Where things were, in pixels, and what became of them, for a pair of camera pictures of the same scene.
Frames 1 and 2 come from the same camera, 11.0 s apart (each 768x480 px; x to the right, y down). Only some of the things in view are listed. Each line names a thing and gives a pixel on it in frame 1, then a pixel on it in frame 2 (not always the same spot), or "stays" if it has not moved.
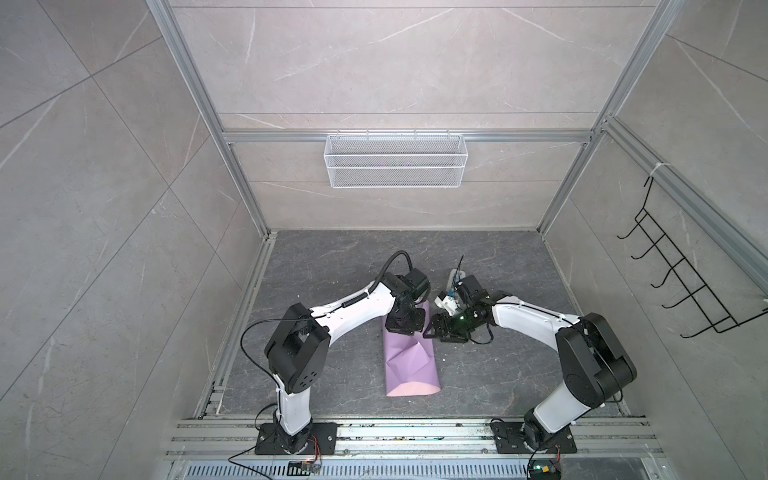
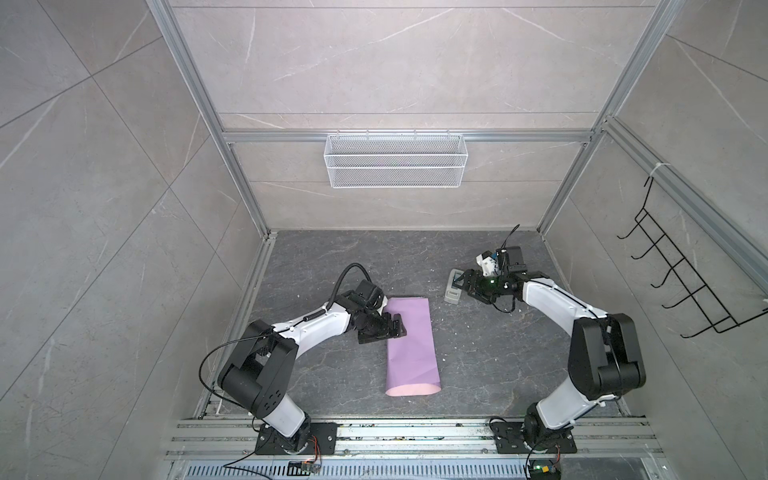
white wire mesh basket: [395, 160] stays
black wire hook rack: [721, 319] stays
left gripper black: [395, 324] -> [389, 330]
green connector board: [543, 469] stays
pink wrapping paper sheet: [410, 364] stays
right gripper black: [447, 331] -> [475, 288]
